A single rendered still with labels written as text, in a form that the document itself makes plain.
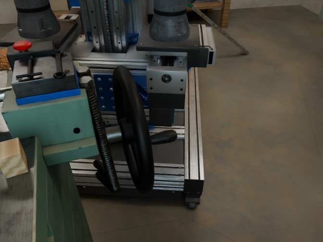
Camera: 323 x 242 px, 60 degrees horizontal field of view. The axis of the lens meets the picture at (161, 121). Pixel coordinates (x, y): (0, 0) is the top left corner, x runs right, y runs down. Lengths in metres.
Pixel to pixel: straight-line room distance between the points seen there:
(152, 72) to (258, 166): 1.00
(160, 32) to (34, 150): 0.66
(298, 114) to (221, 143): 0.68
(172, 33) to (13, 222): 0.78
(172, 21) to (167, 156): 0.68
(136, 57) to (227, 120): 1.05
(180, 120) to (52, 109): 1.19
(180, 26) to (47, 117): 0.65
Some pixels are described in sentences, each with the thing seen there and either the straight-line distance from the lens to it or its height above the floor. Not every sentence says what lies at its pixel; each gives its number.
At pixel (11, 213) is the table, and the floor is 0.90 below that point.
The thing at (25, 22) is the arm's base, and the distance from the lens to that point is 1.15.
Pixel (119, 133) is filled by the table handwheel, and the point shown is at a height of 0.82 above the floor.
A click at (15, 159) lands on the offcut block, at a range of 0.45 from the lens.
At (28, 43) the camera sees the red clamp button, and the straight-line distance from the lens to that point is 0.55.
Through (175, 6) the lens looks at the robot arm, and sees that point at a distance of 1.00.
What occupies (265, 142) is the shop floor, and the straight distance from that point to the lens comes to 1.90.
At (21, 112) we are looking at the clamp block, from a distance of 0.50.
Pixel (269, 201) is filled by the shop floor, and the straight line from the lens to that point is 1.59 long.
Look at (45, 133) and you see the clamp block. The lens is 0.53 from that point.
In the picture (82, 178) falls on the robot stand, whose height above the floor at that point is 0.19.
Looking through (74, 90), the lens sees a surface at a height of 0.97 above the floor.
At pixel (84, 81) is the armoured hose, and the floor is 0.97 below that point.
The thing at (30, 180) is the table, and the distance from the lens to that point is 0.46.
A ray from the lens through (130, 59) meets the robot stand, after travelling 1.12.
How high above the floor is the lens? 1.22
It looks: 39 degrees down
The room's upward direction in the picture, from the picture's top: straight up
